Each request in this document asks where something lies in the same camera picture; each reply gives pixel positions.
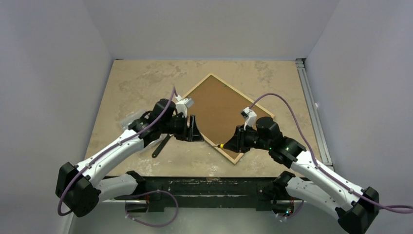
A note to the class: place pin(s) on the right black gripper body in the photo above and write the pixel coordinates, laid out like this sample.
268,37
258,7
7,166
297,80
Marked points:
240,140

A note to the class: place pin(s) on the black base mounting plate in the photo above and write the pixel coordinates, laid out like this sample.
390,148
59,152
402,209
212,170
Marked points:
259,193

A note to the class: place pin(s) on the clear plastic organizer box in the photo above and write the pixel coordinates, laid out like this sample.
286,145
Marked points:
128,119

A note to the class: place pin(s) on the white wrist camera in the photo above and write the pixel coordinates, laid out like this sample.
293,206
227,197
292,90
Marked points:
249,116
183,104

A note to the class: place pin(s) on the black adjustable wrench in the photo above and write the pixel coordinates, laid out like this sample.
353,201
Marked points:
161,145

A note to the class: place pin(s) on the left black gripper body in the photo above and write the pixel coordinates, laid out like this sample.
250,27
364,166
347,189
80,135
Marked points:
178,126

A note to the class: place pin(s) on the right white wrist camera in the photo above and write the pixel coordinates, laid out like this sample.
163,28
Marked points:
249,116

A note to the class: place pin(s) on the green picture frame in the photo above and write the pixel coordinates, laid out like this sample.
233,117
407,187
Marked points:
217,107

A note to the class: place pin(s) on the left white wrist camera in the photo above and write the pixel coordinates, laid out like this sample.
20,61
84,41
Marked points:
183,104

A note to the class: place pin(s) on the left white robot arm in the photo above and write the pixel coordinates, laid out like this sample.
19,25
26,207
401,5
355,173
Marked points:
82,186

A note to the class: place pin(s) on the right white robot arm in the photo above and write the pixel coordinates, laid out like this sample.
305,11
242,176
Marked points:
342,199

